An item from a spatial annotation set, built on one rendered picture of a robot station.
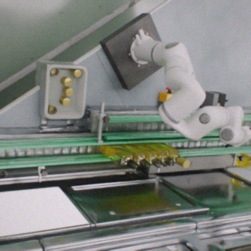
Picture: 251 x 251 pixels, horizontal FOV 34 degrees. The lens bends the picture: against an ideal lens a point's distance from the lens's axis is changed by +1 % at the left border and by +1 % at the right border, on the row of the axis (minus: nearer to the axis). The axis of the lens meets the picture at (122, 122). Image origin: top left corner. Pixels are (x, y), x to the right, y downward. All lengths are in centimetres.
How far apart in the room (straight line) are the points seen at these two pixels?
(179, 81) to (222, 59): 89
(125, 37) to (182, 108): 58
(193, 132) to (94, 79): 60
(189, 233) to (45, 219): 49
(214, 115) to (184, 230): 41
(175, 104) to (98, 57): 59
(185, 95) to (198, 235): 48
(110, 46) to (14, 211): 79
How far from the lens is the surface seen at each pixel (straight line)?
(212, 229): 154
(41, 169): 160
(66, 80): 173
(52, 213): 144
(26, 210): 145
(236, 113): 166
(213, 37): 217
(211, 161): 216
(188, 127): 143
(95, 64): 183
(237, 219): 162
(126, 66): 183
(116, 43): 180
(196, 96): 134
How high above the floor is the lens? 242
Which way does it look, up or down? 59 degrees down
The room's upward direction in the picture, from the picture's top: 118 degrees clockwise
